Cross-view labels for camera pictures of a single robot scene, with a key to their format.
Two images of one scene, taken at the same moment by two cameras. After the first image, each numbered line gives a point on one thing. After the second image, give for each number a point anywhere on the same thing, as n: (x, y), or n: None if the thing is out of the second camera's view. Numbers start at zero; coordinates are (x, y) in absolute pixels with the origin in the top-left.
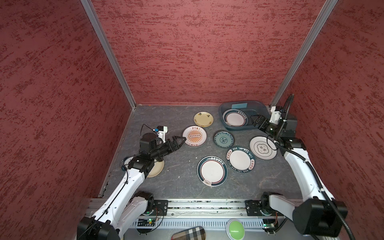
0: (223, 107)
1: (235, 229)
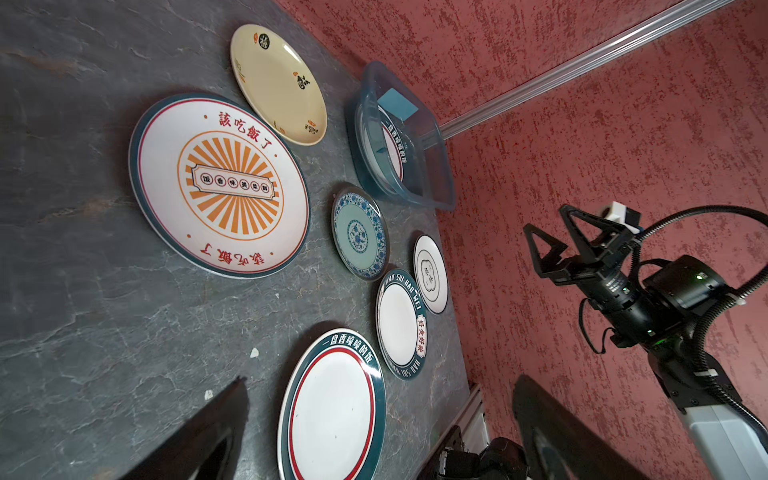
0: (428, 180)
1: None
